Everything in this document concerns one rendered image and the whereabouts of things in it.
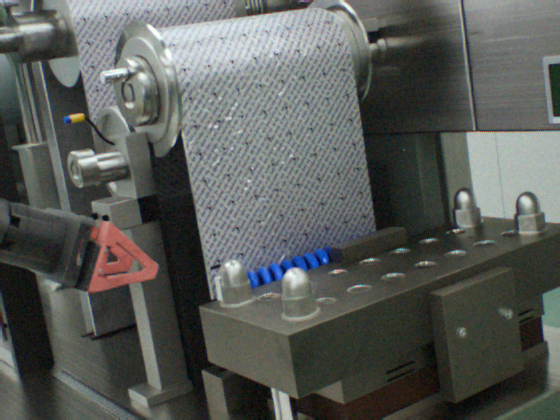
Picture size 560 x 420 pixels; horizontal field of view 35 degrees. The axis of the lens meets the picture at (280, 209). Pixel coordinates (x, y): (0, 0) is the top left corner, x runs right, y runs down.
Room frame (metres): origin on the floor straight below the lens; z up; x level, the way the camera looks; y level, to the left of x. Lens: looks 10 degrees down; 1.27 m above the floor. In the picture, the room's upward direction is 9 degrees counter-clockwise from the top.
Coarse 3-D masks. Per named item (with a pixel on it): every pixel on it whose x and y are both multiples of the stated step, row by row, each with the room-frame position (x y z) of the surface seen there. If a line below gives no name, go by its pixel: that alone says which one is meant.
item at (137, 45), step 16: (336, 16) 1.07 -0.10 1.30; (128, 48) 0.97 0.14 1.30; (144, 48) 0.94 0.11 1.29; (352, 48) 1.05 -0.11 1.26; (160, 64) 0.92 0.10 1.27; (160, 80) 0.92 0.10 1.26; (160, 96) 0.92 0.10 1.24; (160, 112) 0.93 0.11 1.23; (144, 128) 0.97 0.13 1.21; (160, 128) 0.94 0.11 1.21
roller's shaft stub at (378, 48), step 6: (372, 36) 1.13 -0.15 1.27; (378, 36) 1.13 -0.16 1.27; (372, 42) 1.12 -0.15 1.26; (378, 42) 1.12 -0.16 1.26; (384, 42) 1.12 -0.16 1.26; (372, 48) 1.12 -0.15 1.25; (378, 48) 1.12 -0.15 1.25; (384, 48) 1.12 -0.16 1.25; (372, 54) 1.12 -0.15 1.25; (378, 54) 1.12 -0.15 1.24; (384, 54) 1.12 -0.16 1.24; (372, 60) 1.12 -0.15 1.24; (378, 60) 1.12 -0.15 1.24; (384, 60) 1.12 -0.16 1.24; (372, 66) 1.13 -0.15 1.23; (378, 66) 1.13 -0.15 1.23
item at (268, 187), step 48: (192, 144) 0.91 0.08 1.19; (240, 144) 0.95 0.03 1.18; (288, 144) 0.98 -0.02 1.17; (336, 144) 1.02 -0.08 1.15; (192, 192) 0.91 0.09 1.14; (240, 192) 0.94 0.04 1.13; (288, 192) 0.97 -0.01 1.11; (336, 192) 1.01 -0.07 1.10; (240, 240) 0.93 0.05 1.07; (288, 240) 0.97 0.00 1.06; (336, 240) 1.00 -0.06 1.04
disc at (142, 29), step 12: (132, 24) 0.96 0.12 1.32; (144, 24) 0.94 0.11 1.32; (120, 36) 0.99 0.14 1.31; (132, 36) 0.96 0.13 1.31; (144, 36) 0.94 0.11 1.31; (156, 36) 0.92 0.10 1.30; (120, 48) 1.00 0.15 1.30; (156, 48) 0.92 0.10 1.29; (168, 60) 0.90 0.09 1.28; (168, 72) 0.91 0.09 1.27; (168, 84) 0.91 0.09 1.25; (180, 96) 0.90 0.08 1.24; (180, 108) 0.90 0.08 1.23; (180, 120) 0.91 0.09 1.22; (132, 132) 1.00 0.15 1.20; (168, 132) 0.93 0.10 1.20; (156, 144) 0.96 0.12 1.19; (168, 144) 0.93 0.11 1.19; (156, 156) 0.96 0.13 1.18
